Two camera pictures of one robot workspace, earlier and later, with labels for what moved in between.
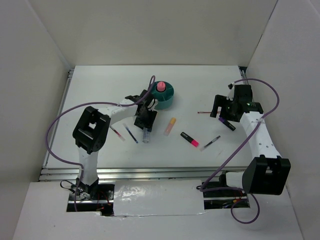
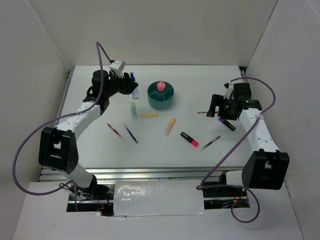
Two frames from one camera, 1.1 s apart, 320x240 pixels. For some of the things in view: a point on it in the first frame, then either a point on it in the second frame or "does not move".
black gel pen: [218, 137] does not move
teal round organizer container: [165, 98] does not move
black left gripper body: [147, 110] → [115, 85]
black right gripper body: [227, 112] does not move
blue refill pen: [130, 133] does not move
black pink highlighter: [185, 136] does not move
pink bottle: [161, 86] does not move
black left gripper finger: [145, 120] → [128, 86]
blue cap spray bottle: [146, 135] → [135, 94]
